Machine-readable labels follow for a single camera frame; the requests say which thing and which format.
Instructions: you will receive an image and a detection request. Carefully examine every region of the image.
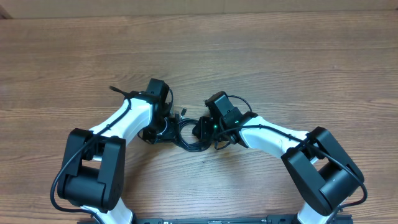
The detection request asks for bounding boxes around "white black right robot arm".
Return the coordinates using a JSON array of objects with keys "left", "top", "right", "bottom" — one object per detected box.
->
[{"left": 193, "top": 112, "right": 368, "bottom": 223}]

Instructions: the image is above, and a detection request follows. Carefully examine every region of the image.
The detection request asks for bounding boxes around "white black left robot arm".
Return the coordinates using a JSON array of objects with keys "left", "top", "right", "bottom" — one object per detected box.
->
[{"left": 50, "top": 87, "right": 174, "bottom": 223}]

